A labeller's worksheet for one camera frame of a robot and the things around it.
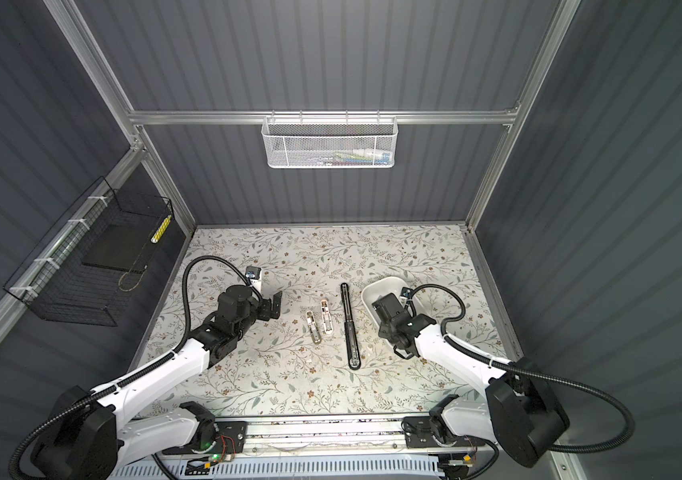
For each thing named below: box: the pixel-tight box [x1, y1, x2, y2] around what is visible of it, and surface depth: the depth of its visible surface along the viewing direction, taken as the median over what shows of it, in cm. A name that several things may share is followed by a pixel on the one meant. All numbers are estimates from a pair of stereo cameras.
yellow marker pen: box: [150, 214, 172, 244], surface depth 82 cm
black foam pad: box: [82, 224, 159, 272], surface depth 77 cm
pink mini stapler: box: [320, 299, 333, 335], surface depth 95 cm
